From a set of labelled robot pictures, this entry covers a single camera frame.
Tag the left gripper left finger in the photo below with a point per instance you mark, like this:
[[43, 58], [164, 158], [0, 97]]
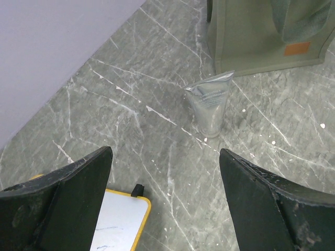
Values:
[[25, 205]]

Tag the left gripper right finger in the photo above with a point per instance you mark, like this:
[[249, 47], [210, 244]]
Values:
[[270, 212]]

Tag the green canvas bag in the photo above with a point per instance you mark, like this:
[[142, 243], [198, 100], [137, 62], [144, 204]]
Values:
[[250, 37]]

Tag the yellow-framed whiteboard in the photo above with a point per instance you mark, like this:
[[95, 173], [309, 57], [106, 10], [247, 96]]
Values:
[[117, 222]]

